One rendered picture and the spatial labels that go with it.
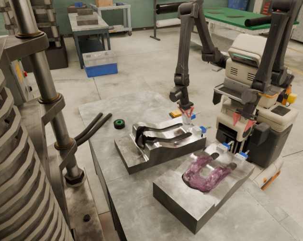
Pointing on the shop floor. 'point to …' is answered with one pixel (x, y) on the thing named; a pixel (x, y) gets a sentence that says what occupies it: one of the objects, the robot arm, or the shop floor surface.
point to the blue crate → (101, 70)
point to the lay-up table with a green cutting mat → (222, 18)
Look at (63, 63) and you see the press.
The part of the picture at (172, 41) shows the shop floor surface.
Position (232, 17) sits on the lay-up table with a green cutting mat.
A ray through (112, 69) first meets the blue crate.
